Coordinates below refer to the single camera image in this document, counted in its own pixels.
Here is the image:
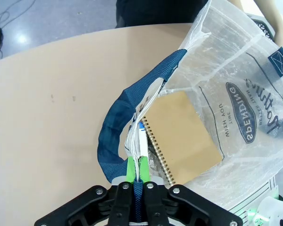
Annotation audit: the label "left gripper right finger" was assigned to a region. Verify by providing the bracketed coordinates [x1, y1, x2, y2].
[139, 155, 243, 226]

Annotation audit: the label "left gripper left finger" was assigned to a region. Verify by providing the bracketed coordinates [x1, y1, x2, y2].
[34, 156, 135, 226]

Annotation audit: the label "slim white blue box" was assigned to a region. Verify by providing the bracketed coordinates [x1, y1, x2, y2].
[137, 121, 149, 158]

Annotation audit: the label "clear shopping bag blue handles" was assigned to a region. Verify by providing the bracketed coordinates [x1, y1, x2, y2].
[96, 0, 283, 223]

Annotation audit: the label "kraft spiral notebook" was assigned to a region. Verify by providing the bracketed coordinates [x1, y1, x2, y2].
[141, 91, 224, 185]

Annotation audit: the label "person's right forearm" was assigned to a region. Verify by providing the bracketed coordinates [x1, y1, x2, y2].
[254, 0, 283, 46]

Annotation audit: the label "crinkly clear plastic packet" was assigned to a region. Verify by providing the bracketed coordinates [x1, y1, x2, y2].
[147, 145, 168, 180]

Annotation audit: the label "dark grey plastic basket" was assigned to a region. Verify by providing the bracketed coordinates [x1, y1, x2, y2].
[246, 16, 278, 46]

